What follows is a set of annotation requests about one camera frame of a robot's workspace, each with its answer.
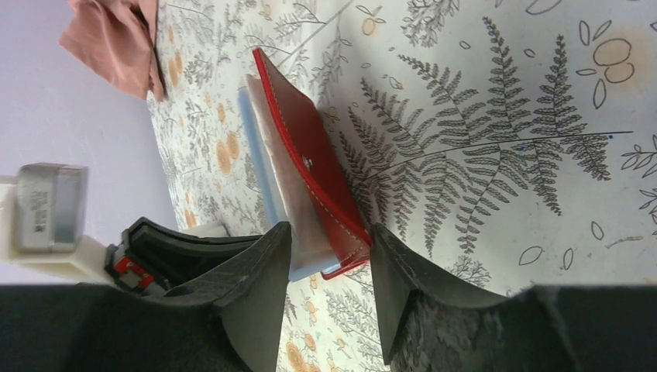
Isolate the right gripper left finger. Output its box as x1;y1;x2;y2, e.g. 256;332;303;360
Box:
1;222;292;371

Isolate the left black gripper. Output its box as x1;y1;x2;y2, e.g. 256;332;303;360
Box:
105;217;261;296

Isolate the pink crumpled cloth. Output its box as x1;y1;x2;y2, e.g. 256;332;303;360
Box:
59;0;166;102

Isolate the red card holder wallet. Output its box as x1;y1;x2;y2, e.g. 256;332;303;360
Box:
238;47;372;281

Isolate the floral table mat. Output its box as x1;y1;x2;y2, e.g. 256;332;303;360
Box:
146;0;657;372

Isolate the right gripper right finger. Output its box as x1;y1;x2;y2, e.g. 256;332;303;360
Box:
370;224;656;371

